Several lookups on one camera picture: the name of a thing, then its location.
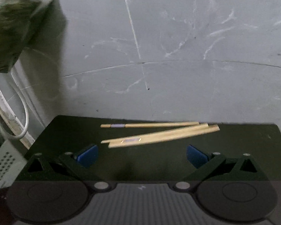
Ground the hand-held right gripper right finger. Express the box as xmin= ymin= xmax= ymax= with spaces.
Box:
xmin=172 ymin=145 xmax=267 ymax=191

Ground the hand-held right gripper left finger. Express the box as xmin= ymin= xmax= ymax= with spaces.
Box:
xmin=21 ymin=144 xmax=117 ymax=191

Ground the thin brush handle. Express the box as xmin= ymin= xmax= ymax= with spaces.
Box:
xmin=108 ymin=125 xmax=220 ymax=149

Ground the wooden brush handle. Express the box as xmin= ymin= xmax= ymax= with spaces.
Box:
xmin=100 ymin=121 xmax=200 ymax=129

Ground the white perforated appliance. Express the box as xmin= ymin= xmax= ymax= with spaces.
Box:
xmin=0 ymin=140 xmax=29 ymax=191

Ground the clear plastic bag of greens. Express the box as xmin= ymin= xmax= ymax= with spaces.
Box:
xmin=0 ymin=0 xmax=58 ymax=74

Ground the white flexible hose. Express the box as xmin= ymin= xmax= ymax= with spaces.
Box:
xmin=0 ymin=71 xmax=29 ymax=140

